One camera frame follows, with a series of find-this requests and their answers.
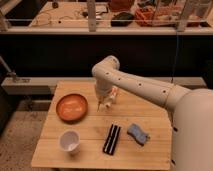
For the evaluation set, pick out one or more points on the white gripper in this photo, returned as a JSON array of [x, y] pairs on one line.
[[103, 97]]

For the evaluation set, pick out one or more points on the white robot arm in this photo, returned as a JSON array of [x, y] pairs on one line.
[[192, 111]]

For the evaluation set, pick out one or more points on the orange ceramic bowl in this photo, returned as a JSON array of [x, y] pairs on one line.
[[72, 107]]

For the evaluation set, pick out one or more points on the black bowl on shelf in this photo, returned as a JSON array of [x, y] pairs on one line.
[[122, 19]]

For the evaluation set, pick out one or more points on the blue folded cloth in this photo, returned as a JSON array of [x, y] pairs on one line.
[[138, 134]]

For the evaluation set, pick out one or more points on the wooden table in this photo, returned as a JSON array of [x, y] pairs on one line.
[[94, 128]]

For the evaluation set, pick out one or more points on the black rectangular remote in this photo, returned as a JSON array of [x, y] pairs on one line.
[[111, 141]]

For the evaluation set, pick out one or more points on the white paper cup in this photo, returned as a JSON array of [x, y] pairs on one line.
[[69, 142]]

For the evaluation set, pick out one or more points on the orange crate on shelf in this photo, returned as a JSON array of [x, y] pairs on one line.
[[163, 16]]

